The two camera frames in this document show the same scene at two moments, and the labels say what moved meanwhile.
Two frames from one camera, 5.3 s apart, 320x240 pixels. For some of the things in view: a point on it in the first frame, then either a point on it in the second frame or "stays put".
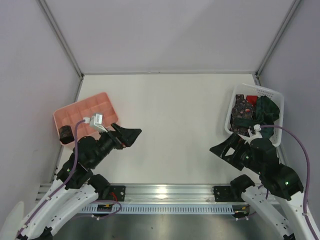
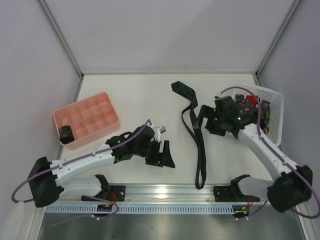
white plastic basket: [245, 89] stays put
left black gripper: [119, 138] to [157, 153]
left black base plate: [117, 193] stays put
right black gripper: [236, 152] to [208, 120]
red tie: [252, 99] stays put
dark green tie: [267, 112] to [190, 122]
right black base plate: [223, 194] stays put
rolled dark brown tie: [66, 135] stays put
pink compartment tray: [71, 114] stays put
